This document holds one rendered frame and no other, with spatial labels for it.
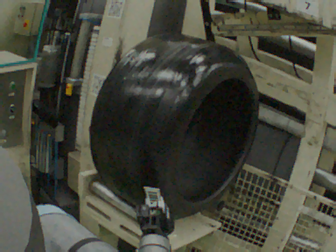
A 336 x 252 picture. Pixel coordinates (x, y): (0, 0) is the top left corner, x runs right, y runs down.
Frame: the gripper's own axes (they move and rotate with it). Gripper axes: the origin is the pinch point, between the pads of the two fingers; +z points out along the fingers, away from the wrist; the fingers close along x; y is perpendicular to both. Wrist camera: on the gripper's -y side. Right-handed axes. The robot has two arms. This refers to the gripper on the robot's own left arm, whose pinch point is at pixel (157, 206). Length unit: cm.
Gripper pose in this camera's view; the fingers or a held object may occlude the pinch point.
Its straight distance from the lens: 120.1
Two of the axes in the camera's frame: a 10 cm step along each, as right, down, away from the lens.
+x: -9.8, 1.5, 0.9
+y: -1.8, -8.9, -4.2
